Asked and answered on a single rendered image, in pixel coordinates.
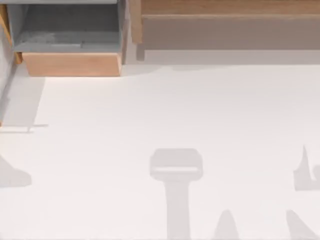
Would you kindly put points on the pale wooden drawer front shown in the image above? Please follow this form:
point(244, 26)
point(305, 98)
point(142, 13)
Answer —
point(72, 64)

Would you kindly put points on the wooden cupboard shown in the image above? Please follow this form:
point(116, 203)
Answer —
point(225, 27)

